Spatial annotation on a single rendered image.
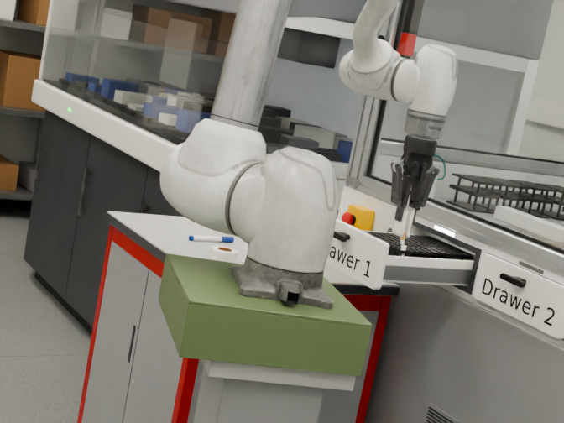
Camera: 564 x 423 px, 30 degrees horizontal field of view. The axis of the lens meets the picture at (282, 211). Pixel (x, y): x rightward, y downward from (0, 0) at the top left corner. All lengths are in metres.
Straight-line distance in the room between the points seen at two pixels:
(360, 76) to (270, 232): 0.63
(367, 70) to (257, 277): 0.67
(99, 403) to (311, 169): 1.28
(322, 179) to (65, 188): 2.69
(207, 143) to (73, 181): 2.45
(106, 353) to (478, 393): 1.05
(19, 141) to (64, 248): 2.10
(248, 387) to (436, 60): 0.88
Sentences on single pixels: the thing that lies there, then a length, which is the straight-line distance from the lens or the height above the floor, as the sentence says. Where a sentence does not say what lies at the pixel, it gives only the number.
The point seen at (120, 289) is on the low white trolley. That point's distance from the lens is 2.90.
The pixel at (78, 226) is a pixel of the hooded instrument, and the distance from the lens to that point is 4.39.
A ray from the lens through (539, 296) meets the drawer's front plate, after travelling 2.39.
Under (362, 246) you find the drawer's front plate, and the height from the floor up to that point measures 0.90.
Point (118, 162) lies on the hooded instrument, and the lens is 4.05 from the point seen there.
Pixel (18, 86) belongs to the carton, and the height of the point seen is 0.74.
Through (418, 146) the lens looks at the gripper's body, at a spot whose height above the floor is 1.15.
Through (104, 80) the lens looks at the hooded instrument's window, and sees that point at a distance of 4.11.
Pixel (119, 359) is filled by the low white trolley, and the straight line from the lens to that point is 2.90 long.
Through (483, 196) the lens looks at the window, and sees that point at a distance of 2.59.
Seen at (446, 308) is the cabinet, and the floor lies 0.76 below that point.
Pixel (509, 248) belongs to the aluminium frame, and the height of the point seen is 0.96.
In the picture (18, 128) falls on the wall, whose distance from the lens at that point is 6.53.
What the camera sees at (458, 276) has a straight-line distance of 2.56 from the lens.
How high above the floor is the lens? 1.37
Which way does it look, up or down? 10 degrees down
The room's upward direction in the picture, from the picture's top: 11 degrees clockwise
